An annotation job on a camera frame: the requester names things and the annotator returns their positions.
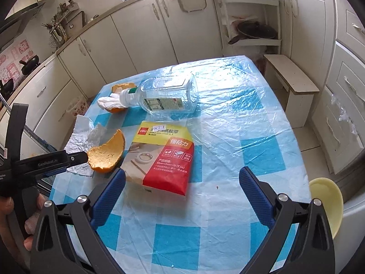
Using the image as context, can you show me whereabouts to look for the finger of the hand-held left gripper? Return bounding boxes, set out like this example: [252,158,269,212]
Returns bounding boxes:
[67,151,89,168]

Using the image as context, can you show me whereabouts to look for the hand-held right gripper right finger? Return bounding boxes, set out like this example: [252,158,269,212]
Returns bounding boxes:
[237,166,335,274]

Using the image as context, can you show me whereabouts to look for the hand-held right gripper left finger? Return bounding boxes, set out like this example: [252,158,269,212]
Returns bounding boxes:
[30,167,127,274]

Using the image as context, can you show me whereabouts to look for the bowl-shaped pomelo peel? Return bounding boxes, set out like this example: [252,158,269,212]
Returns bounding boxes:
[86,129,126,174]

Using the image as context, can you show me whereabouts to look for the white plastic bag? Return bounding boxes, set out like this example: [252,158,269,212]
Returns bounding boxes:
[64,114,107,177]

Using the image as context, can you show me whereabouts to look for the yellow plastic bin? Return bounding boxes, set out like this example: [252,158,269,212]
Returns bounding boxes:
[309,177,344,240]

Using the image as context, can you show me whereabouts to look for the clear plastic bottle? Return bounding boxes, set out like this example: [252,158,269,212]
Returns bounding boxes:
[120,74,199,115]

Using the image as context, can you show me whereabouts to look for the person's left hand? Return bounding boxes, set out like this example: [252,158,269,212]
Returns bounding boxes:
[0,192,47,263]

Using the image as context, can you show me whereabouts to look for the floral waste basket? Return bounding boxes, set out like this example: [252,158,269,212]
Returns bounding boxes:
[66,95,89,118]

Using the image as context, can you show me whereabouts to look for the red yellow packet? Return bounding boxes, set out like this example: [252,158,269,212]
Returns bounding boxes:
[121,120,195,197]

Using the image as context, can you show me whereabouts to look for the crumpled white tissue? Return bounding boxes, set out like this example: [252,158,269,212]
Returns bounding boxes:
[97,92,124,109]

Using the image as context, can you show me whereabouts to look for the checkered plastic covered table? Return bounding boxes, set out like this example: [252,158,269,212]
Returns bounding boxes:
[48,54,313,270]

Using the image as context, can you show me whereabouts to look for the black wok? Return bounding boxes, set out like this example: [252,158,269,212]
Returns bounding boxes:
[19,55,41,75]

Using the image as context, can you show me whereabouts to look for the clear plastic bags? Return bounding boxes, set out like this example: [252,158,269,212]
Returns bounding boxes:
[330,94,359,135]

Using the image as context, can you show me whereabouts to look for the utensil rack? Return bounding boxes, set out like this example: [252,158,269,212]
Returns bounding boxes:
[42,19,70,50]

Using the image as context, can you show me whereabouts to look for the white wooden stool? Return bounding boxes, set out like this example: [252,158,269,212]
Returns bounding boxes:
[262,54,320,129]

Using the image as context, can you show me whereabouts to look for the white kitchen base cabinets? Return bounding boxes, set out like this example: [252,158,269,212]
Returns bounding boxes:
[0,0,365,174]

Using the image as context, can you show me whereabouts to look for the beige kitchen countertop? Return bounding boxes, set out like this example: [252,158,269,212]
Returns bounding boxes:
[0,0,365,115]

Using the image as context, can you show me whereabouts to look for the cutting board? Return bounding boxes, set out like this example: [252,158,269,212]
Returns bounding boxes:
[66,11,86,30]

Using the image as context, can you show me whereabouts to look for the range hood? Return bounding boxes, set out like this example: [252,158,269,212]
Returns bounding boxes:
[0,2,47,36]

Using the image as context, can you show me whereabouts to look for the black lidded frying pan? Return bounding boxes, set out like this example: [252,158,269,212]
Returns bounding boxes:
[227,21,278,45]

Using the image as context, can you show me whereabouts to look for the white shelf rack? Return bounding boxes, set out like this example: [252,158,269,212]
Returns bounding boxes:
[219,0,282,58]

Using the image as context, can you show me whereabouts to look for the pink wall stickers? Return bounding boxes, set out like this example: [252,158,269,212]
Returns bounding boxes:
[0,38,31,90]

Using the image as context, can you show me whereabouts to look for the wall spice shelf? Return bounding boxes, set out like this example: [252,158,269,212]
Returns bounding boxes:
[56,0,80,16]

